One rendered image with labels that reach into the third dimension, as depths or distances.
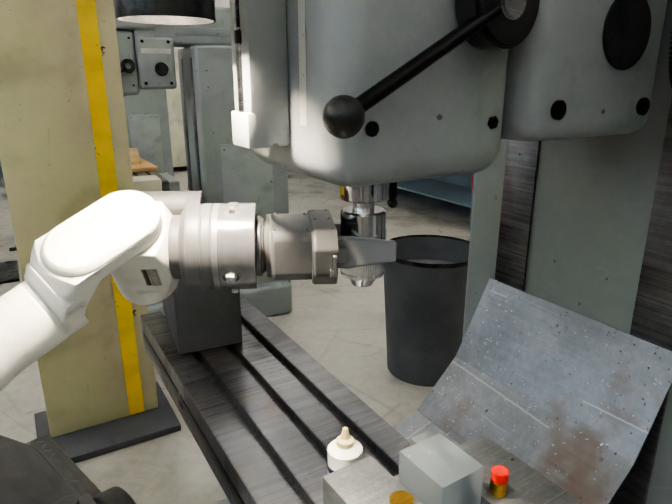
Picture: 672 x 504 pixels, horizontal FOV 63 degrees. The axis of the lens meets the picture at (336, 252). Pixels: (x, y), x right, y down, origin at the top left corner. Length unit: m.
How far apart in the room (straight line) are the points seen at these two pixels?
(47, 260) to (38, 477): 0.96
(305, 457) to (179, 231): 0.38
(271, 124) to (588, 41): 0.30
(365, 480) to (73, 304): 0.32
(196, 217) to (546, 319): 0.56
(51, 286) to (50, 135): 1.68
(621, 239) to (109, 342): 2.00
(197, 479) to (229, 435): 1.40
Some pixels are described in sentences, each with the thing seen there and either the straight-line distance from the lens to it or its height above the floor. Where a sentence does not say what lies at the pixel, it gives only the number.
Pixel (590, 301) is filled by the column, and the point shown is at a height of 1.10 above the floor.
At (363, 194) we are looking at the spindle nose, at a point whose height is 1.29.
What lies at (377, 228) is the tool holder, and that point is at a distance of 0.56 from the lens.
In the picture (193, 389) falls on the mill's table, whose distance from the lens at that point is 0.95.
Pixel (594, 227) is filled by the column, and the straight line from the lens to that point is 0.83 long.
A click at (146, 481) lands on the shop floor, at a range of 2.27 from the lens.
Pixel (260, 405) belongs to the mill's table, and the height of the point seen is 0.91.
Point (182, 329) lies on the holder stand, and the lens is 1.04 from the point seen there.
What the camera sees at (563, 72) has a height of 1.40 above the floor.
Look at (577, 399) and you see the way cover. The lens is 0.85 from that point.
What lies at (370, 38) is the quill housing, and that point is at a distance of 0.44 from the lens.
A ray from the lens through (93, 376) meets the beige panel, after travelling 2.47.
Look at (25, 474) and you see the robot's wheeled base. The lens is 1.47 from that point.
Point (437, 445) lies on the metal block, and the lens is 0.58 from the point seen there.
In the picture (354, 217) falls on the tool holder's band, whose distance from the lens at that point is 0.55.
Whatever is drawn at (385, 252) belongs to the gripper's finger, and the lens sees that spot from 0.55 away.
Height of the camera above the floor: 1.40
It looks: 18 degrees down
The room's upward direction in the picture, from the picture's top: straight up
